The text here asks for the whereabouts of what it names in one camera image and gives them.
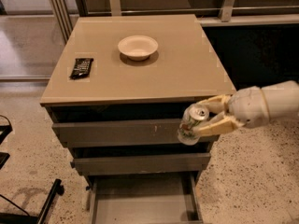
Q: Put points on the top grey drawer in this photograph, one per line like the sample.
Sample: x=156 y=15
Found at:
x=120 y=133

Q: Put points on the bottom grey open drawer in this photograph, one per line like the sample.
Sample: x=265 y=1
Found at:
x=145 y=199

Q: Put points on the green white 7up can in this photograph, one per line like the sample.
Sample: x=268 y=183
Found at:
x=193 y=117

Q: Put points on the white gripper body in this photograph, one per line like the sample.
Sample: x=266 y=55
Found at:
x=249 y=106

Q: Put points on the black chair base leg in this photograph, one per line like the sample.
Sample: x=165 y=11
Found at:
x=57 y=189

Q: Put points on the wooden metal railing shelf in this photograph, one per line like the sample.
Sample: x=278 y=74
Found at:
x=209 y=12

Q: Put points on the middle grey drawer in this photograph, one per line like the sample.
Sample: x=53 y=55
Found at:
x=142 y=164

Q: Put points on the grey drawer cabinet with counter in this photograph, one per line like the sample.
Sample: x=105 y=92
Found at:
x=184 y=69

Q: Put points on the white paper bowl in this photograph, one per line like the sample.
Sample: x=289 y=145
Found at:
x=137 y=47

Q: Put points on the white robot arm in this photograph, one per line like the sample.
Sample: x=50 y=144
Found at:
x=282 y=100

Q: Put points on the black frame at left edge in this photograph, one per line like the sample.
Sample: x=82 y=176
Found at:
x=5 y=130

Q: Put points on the black snack bar packet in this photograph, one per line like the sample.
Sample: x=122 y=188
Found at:
x=82 y=68

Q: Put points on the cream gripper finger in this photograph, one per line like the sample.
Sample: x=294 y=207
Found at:
x=220 y=124
x=216 y=104

